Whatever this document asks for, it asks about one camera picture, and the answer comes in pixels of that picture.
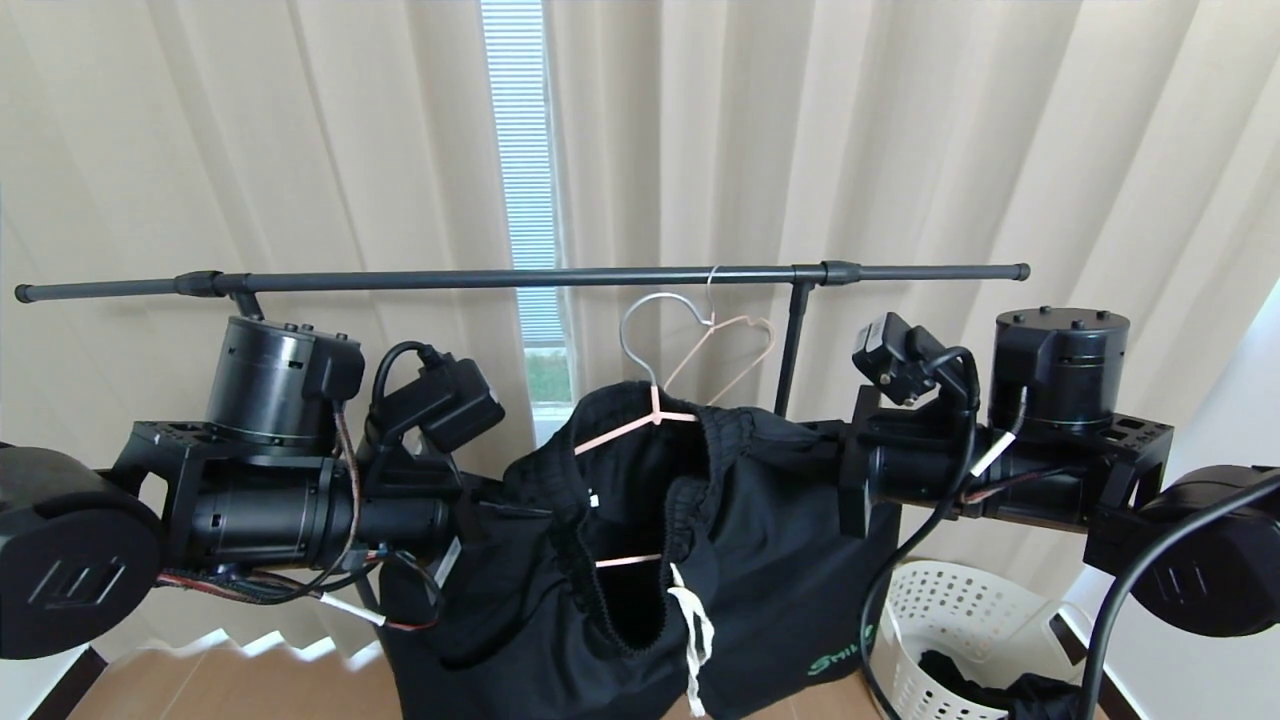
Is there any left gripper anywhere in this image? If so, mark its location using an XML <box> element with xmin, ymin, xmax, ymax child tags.
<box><xmin>188</xmin><ymin>455</ymin><xmax>471</xmax><ymax>593</ymax></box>

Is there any white laundry basket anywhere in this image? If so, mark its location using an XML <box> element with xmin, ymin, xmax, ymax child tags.
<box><xmin>868</xmin><ymin>560</ymin><xmax>1096</xmax><ymax>720</ymax></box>

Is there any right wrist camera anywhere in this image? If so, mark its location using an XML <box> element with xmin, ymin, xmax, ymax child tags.
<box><xmin>852</xmin><ymin>312</ymin><xmax>981</xmax><ymax>411</ymax></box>

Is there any window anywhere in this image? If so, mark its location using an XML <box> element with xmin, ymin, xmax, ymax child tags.
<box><xmin>480</xmin><ymin>0</ymin><xmax>578</xmax><ymax>448</ymax></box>

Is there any black garment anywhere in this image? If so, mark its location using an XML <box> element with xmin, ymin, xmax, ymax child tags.
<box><xmin>380</xmin><ymin>380</ymin><xmax>901</xmax><ymax>720</ymax></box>
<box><xmin>918</xmin><ymin>650</ymin><xmax>1088</xmax><ymax>720</ymax></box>

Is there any black clothes rack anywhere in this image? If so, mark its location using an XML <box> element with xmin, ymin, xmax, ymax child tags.
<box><xmin>15</xmin><ymin>262</ymin><xmax>1031</xmax><ymax>416</ymax></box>

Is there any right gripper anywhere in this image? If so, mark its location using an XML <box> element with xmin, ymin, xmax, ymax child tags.
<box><xmin>838</xmin><ymin>385</ymin><xmax>1086</xmax><ymax>541</ymax></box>

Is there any pink clothes hanger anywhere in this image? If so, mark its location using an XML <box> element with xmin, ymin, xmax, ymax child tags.
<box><xmin>663</xmin><ymin>265</ymin><xmax>779</xmax><ymax>406</ymax></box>
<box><xmin>573</xmin><ymin>292</ymin><xmax>717</xmax><ymax>569</ymax></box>

